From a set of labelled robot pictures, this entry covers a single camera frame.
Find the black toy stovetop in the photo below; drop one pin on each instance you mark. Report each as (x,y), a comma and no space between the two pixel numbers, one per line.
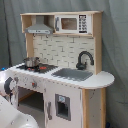
(41,68)

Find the silver toy pot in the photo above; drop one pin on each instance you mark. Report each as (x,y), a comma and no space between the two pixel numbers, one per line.
(31,61)

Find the wooden toy kitchen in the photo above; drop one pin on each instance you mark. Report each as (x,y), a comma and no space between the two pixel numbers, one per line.
(62,50)

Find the toy microwave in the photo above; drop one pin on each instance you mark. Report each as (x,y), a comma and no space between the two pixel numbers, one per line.
(74,24)

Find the red right stove knob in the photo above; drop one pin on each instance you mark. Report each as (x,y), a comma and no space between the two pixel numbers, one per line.
(34,84)

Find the white fridge door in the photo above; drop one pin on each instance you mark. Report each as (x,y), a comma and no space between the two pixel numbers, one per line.
(62,106)

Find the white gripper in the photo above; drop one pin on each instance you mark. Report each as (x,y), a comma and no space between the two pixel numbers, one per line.
(11,90)

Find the grey toy sink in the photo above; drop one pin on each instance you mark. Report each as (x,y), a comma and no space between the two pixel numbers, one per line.
(72,74)

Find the black toy faucet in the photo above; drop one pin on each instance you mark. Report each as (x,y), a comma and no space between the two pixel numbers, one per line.
(82,63)

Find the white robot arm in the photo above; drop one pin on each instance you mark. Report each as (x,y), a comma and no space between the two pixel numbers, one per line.
(10,116)

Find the grey range hood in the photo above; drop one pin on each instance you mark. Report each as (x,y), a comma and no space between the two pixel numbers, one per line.
(39,27)

